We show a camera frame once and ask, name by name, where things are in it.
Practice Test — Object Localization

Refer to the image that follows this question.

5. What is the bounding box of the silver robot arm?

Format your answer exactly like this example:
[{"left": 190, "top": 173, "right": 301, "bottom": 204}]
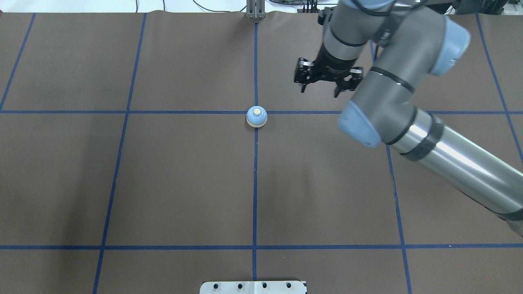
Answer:
[{"left": 294, "top": 0, "right": 523, "bottom": 236}]

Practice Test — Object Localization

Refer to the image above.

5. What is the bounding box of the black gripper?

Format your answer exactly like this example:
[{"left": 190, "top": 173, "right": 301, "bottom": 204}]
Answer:
[{"left": 293, "top": 45, "right": 364, "bottom": 98}]

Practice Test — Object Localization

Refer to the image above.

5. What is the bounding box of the white camera stand pedestal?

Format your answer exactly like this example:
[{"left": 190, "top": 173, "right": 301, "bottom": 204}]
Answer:
[{"left": 199, "top": 280, "right": 308, "bottom": 294}]

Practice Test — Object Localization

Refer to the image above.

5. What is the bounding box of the aluminium frame post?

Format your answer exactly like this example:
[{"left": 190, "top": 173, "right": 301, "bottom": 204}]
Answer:
[{"left": 245, "top": 0, "right": 266, "bottom": 19}]

